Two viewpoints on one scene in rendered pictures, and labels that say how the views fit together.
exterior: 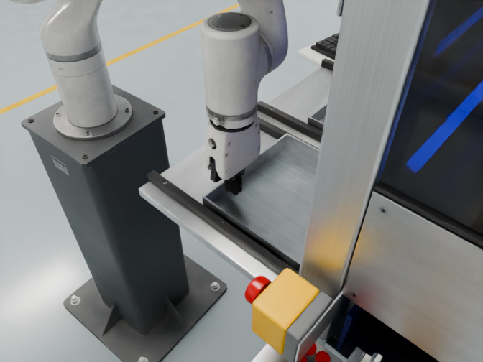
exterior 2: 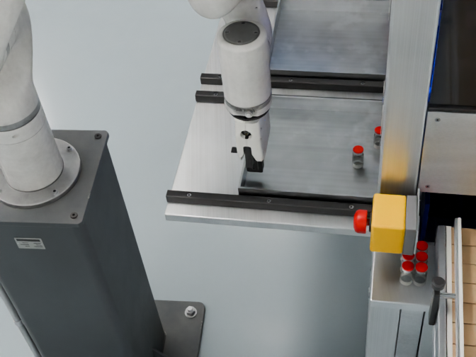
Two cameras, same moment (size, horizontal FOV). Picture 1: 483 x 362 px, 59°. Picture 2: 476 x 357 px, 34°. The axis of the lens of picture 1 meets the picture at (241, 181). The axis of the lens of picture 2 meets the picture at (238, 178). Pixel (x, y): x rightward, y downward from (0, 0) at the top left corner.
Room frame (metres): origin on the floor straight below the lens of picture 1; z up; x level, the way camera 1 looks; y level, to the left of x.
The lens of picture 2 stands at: (-0.32, 0.51, 2.05)
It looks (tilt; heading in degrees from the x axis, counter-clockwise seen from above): 49 degrees down; 333
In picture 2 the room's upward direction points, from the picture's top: 7 degrees counter-clockwise
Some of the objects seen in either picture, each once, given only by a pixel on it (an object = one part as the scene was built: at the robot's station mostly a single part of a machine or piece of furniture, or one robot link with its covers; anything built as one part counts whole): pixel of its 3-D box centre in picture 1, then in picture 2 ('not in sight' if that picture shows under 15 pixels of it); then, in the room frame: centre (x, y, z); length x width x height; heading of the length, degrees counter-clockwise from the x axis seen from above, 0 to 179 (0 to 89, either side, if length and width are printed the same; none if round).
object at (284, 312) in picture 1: (289, 314); (392, 224); (0.27, -0.06, 1.00); 0.08 x 0.07 x 0.07; 48
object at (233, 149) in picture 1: (232, 138); (251, 122); (0.58, 0.02, 1.03); 0.10 x 0.08 x 0.11; 138
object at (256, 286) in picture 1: (261, 293); (365, 222); (0.30, -0.03, 0.99); 0.04 x 0.04 x 0.04; 48
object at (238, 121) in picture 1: (231, 109); (248, 98); (0.58, 0.02, 1.09); 0.09 x 0.08 x 0.03; 138
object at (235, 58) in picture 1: (232, 62); (244, 61); (0.58, 0.01, 1.18); 0.09 x 0.08 x 0.13; 140
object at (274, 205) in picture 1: (315, 209); (333, 149); (0.54, -0.14, 0.90); 0.34 x 0.26 x 0.04; 48
